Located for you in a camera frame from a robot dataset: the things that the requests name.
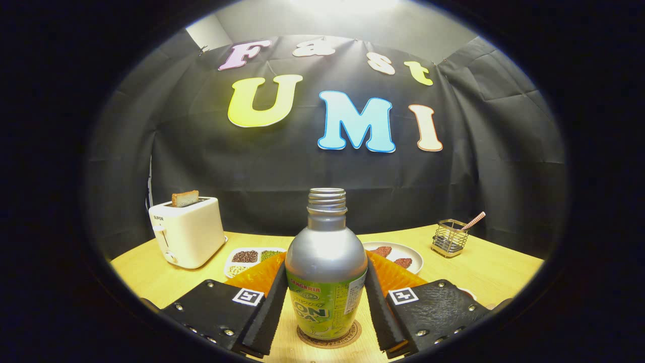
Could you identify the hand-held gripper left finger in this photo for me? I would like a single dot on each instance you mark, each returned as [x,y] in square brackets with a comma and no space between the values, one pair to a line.
[269,312]

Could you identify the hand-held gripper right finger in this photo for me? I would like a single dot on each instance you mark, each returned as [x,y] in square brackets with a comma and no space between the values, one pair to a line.
[380,312]

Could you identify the round brown cork coaster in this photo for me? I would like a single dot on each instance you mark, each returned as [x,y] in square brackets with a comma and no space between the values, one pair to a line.
[353,335]

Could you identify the silver bottle with green label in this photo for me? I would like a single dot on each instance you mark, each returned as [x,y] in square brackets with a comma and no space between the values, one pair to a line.
[325,252]

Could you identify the brown meat piece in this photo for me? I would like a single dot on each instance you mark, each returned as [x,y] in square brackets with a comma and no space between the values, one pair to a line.
[383,251]
[403,262]

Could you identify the white divided dish with beans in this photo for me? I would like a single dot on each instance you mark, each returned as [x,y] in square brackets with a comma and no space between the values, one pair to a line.
[247,257]

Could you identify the white round plate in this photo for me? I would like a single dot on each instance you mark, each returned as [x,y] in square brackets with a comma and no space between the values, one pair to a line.
[415,257]

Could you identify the white toaster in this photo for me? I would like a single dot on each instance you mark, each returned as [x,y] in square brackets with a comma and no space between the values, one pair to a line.
[194,234]

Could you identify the wooden table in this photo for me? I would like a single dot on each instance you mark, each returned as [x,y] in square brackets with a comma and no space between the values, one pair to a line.
[504,272]

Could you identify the pink striped straw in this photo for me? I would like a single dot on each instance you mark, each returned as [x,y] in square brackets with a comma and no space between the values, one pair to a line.
[474,220]

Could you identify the toast slice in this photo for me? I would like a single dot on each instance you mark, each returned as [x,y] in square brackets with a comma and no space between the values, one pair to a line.
[185,198]

